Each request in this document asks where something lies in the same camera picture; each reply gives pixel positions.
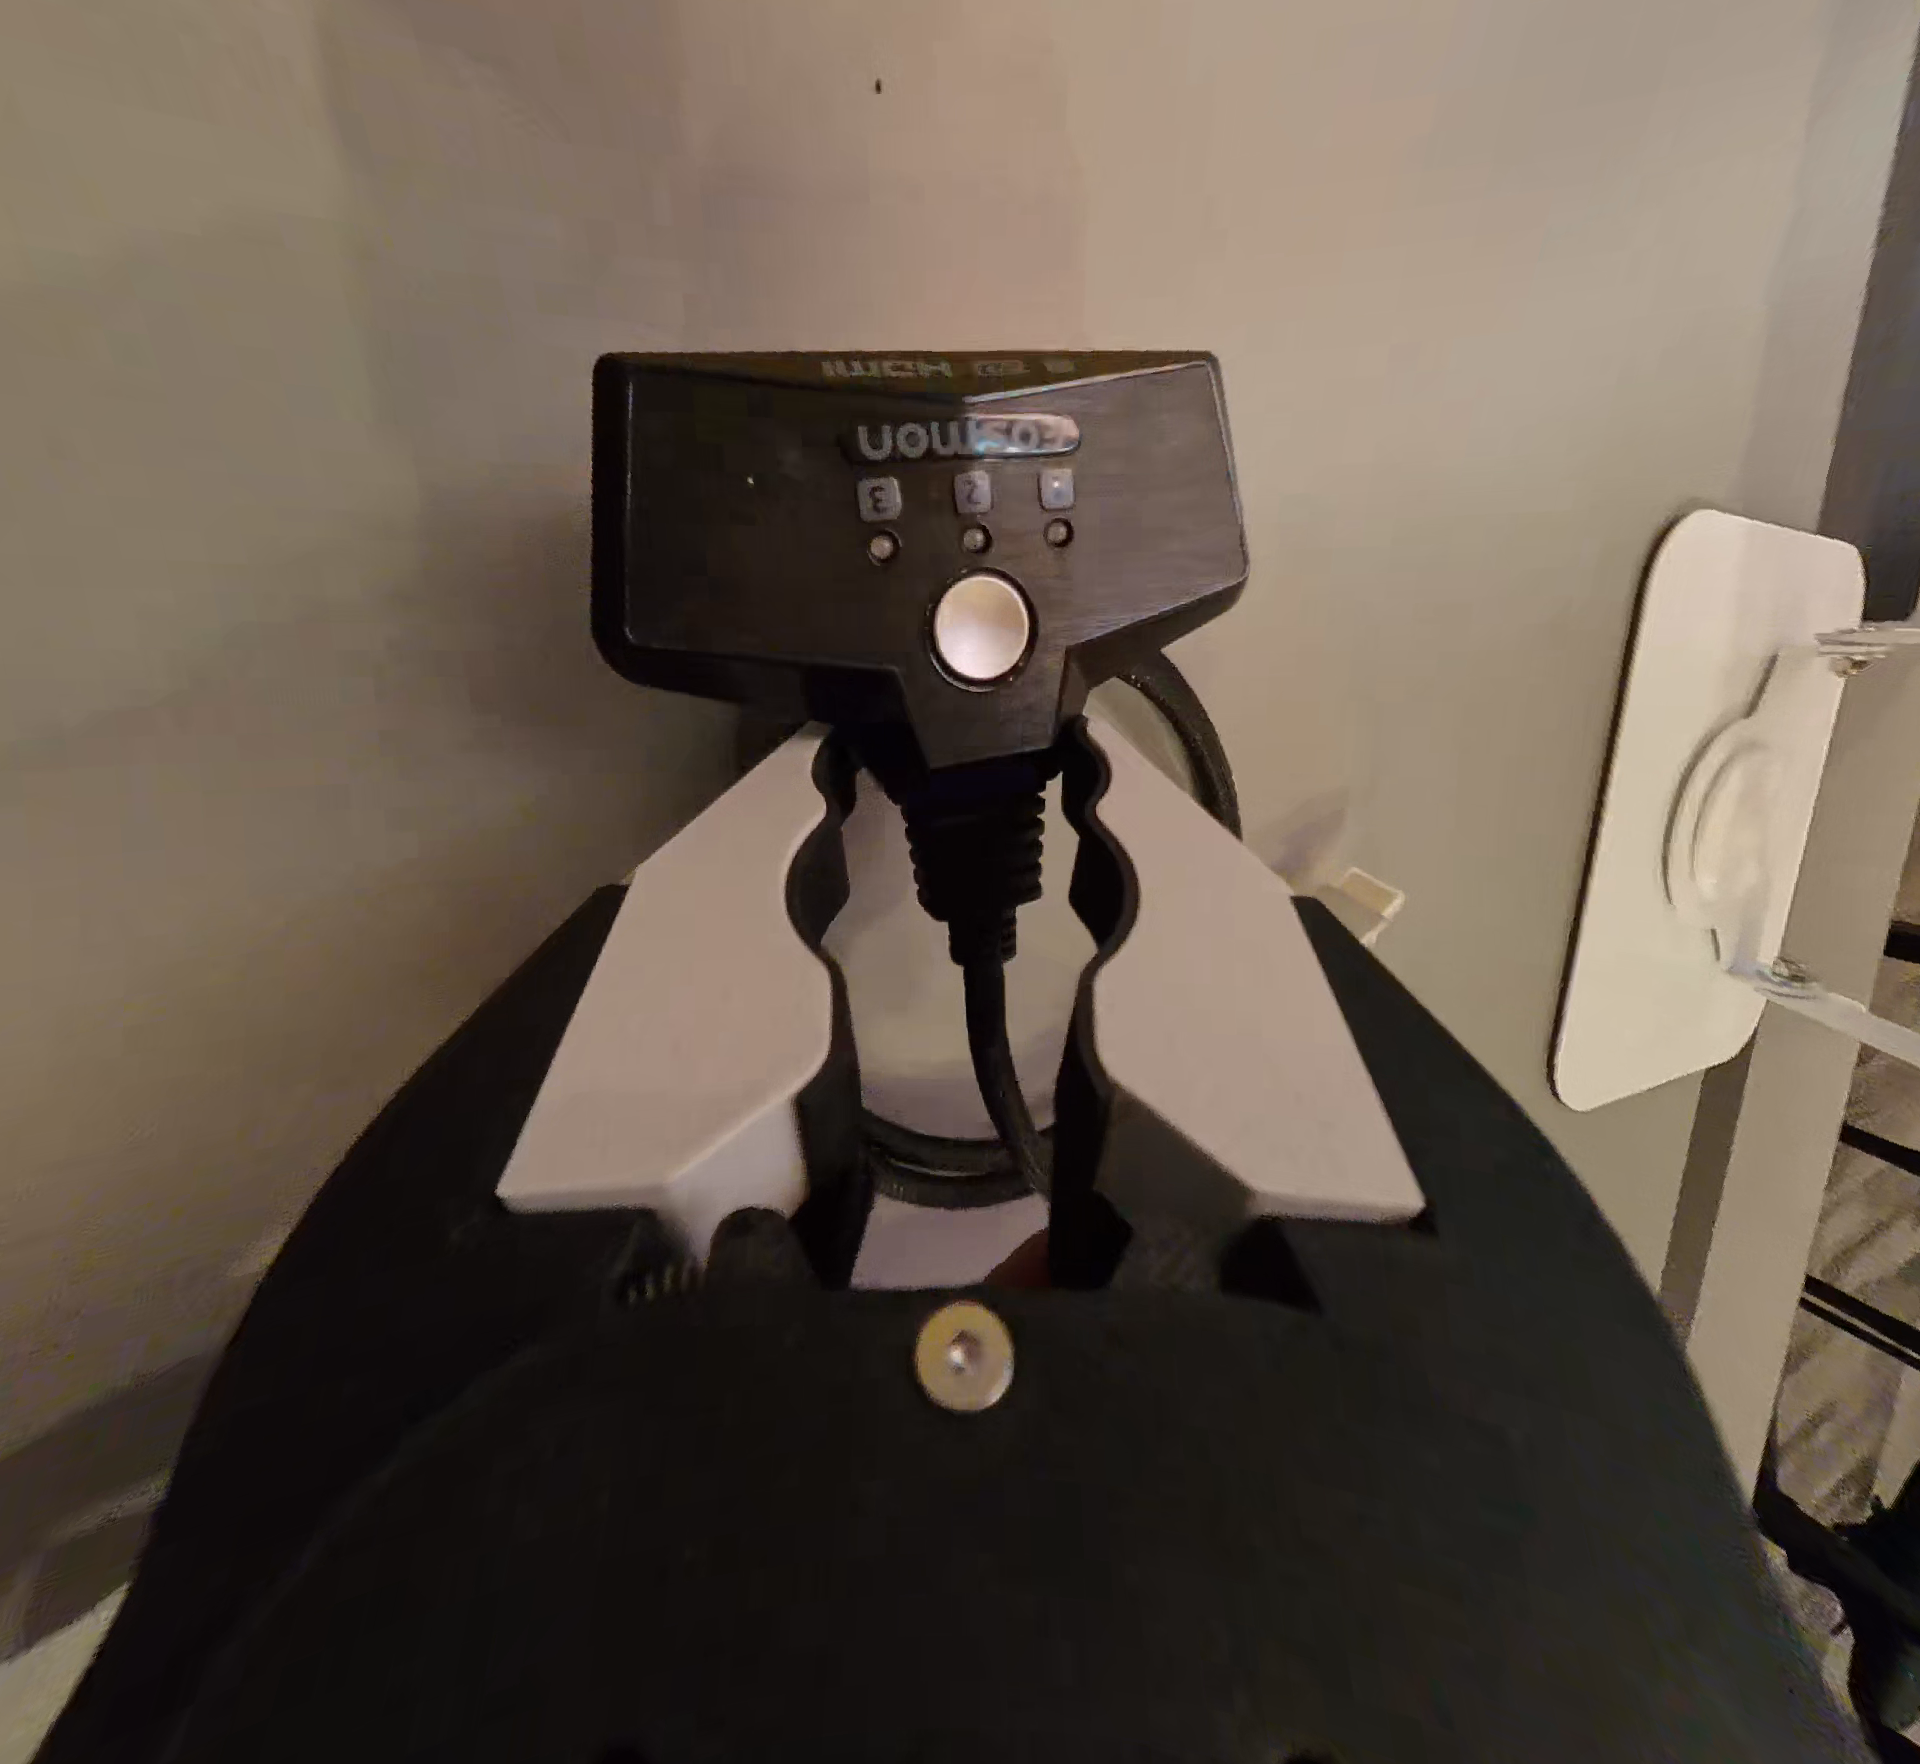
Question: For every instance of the person's right hand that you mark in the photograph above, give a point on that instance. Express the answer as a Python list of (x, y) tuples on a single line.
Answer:
[(1027, 1269)]

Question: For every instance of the small white plastic piece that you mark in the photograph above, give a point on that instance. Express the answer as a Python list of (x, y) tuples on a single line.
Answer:
[(1361, 902)]

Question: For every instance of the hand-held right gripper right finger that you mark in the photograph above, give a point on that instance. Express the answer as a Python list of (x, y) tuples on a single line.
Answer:
[(1260, 1058)]

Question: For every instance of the black HDMI switch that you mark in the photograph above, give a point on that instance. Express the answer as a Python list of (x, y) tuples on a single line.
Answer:
[(751, 565)]

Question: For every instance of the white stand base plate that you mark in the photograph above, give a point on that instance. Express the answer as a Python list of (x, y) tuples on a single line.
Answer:
[(1636, 818)]

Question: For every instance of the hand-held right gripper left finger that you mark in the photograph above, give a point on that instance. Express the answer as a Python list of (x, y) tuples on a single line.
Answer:
[(676, 1045)]

